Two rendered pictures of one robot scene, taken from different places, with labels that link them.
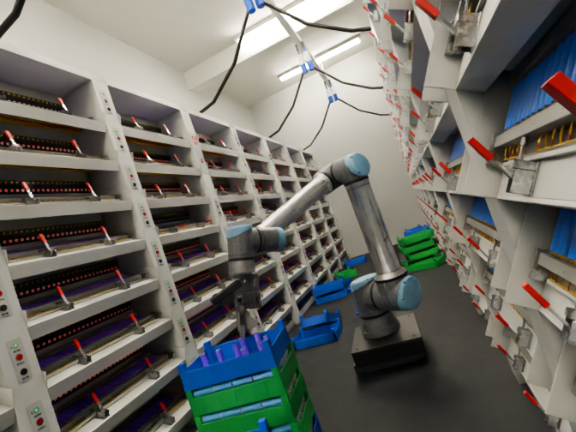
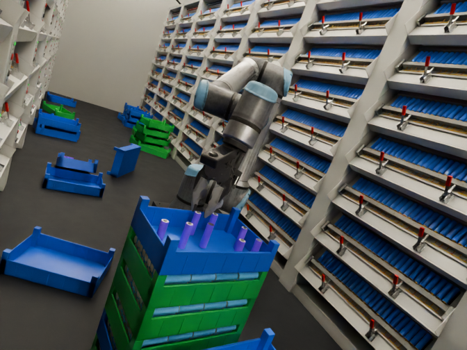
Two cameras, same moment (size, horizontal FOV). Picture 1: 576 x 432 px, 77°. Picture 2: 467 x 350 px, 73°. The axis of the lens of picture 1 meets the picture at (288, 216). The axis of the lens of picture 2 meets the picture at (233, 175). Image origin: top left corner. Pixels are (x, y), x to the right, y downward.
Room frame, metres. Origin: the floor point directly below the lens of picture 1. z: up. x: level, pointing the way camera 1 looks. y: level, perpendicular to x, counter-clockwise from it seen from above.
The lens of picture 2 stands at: (0.69, 0.85, 0.76)
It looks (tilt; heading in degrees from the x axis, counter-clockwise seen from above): 12 degrees down; 310
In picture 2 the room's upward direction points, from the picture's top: 21 degrees clockwise
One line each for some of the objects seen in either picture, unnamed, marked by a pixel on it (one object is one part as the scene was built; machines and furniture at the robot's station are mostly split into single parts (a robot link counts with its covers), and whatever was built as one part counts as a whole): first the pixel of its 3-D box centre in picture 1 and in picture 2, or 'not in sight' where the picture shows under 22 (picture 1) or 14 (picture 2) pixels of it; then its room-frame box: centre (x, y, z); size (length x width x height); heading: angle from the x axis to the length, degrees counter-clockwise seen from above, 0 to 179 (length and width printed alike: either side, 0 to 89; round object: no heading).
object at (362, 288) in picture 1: (369, 293); (199, 182); (1.80, -0.25, 0.32); 0.17 x 0.15 x 0.18; 37
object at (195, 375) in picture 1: (237, 352); (206, 234); (1.16, 0.30, 0.44); 0.30 x 0.20 x 0.08; 78
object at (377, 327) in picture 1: (377, 320); (187, 206); (1.81, -0.25, 0.19); 0.19 x 0.19 x 0.10
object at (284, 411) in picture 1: (253, 401); (185, 289); (1.16, 0.30, 0.28); 0.30 x 0.20 x 0.08; 78
